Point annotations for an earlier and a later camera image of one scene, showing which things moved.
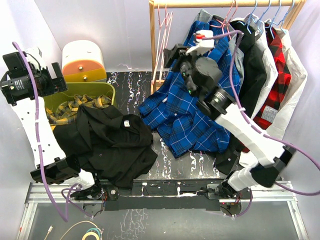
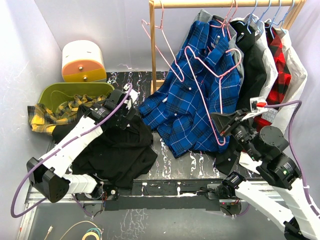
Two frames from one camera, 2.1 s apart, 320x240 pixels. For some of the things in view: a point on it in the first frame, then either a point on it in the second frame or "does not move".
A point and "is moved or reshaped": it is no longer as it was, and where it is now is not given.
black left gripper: [55, 85] → [127, 113]
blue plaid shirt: [173, 112] does not move
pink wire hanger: [160, 27] is moved or reshaped
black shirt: [116, 146] does not move
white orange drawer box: [82, 62] does not move
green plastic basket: [52, 102] does not move
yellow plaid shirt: [65, 112] does not move
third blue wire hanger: [283, 20] does not move
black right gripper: [177, 52] → [222, 120]
